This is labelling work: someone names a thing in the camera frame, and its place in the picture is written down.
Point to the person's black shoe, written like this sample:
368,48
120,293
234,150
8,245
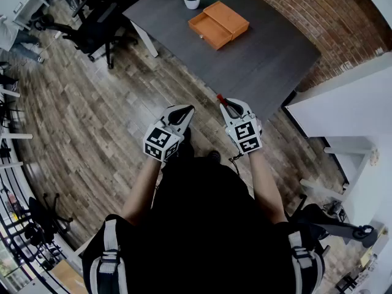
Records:
214,156

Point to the white desk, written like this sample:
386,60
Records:
352,103

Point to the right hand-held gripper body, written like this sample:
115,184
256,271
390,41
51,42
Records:
246,135

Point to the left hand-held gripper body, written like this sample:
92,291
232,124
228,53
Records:
160,141

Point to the person's left forearm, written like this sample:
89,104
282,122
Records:
142,188

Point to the person's black shirt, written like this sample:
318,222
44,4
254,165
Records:
199,225

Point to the white drawer cabinet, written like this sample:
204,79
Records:
30,8

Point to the person's right forearm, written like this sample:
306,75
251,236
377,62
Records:
266,185

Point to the white power strip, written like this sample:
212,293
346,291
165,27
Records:
57,35

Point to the black kick scooter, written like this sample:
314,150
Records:
333,228

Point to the brown cardboard box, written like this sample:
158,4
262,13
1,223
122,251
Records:
67,276

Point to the white table leg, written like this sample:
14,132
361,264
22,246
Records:
147,40

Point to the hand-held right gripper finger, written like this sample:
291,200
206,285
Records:
227,116
245,106

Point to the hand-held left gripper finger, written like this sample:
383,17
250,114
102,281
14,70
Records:
180,107
185,124

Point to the orange plastic tray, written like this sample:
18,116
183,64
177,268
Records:
228,18

